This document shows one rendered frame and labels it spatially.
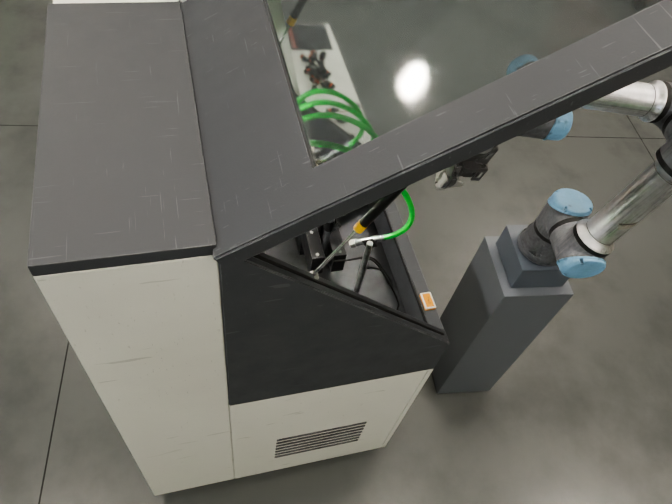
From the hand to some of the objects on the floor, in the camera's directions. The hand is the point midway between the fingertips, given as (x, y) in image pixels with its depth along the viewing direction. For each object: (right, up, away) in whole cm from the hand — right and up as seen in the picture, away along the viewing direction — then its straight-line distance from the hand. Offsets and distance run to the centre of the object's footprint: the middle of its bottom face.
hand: (436, 184), depth 144 cm
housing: (-93, -49, +102) cm, 147 cm away
